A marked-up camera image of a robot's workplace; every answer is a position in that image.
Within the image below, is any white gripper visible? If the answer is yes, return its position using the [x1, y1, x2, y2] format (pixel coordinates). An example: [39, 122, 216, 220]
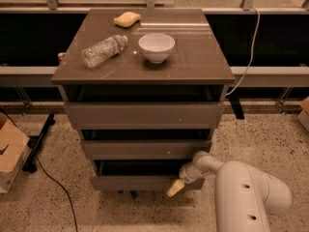
[167, 161, 206, 197]

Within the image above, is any grey bottom drawer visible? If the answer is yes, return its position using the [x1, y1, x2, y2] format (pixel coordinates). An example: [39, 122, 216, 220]
[90, 159, 206, 192]

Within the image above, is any grey drawer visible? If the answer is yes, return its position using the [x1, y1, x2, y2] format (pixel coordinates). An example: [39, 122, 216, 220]
[81, 140, 211, 160]
[90, 159, 206, 192]
[64, 102, 223, 130]

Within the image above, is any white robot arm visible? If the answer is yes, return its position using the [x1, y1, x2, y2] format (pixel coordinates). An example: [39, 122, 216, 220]
[167, 151, 293, 232]

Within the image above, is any grey middle drawer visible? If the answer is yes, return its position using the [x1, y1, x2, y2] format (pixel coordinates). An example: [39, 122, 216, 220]
[81, 140, 211, 160]

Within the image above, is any grey drawer cabinet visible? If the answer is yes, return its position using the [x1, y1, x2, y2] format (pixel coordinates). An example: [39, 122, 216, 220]
[51, 9, 235, 190]

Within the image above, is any grey top drawer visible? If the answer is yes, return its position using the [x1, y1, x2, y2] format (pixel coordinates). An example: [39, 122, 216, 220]
[64, 102, 223, 130]

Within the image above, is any white ceramic bowl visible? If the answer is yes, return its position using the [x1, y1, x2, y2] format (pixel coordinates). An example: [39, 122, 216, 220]
[138, 33, 176, 64]

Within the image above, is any cardboard box right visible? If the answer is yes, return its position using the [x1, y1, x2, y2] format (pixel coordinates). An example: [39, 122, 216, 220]
[297, 97, 309, 131]

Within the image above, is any cardboard box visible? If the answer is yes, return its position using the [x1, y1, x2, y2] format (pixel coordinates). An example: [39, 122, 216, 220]
[297, 97, 309, 131]
[0, 114, 29, 193]

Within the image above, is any black stand bar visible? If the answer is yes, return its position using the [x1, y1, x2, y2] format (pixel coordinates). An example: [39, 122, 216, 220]
[22, 114, 55, 173]

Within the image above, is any clear plastic water bottle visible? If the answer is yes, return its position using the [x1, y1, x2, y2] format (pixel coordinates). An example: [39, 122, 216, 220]
[81, 35, 128, 69]

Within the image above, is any cardboard box left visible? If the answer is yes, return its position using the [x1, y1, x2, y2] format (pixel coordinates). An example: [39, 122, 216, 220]
[0, 114, 29, 193]

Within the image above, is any yellow sponge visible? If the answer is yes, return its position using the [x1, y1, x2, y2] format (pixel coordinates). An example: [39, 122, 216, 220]
[114, 12, 141, 28]

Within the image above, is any red soda can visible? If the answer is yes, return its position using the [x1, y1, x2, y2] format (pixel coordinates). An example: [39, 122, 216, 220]
[57, 52, 66, 63]

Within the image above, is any white cable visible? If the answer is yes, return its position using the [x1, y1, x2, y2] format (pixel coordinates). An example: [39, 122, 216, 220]
[225, 7, 261, 98]

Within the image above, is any black floor cable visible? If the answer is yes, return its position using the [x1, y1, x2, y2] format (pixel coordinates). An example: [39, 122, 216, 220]
[0, 108, 79, 232]

